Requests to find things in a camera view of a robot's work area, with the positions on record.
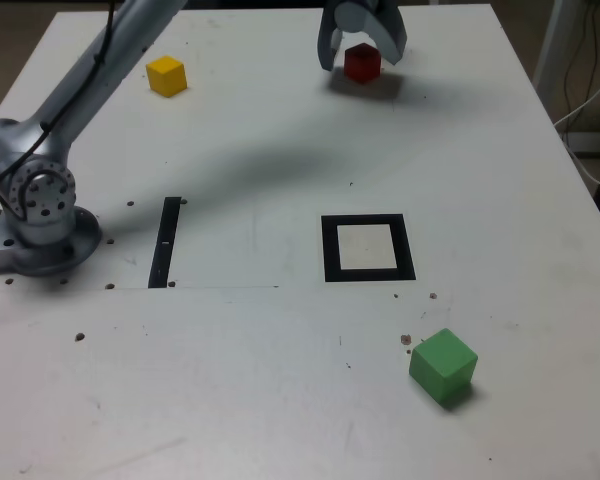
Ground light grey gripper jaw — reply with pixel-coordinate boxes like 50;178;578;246
339;0;409;67

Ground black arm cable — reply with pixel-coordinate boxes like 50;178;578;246
0;0;119;199

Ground black tape square outline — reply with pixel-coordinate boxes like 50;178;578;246
320;213;417;284

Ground red cube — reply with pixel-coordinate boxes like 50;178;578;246
343;42;383;85

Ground white metal post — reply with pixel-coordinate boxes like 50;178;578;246
532;0;579;99

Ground black tape strip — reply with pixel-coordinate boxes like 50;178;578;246
147;196;183;290

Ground yellow cube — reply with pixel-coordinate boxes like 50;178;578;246
146;55;188;98

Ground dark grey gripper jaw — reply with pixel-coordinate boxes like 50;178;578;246
317;0;347;72

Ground white cable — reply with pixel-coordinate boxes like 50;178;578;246
553;62;600;190

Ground green cube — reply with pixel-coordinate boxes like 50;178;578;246
408;327;479;405

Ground thin black background cable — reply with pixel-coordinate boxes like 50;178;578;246
577;0;600;101

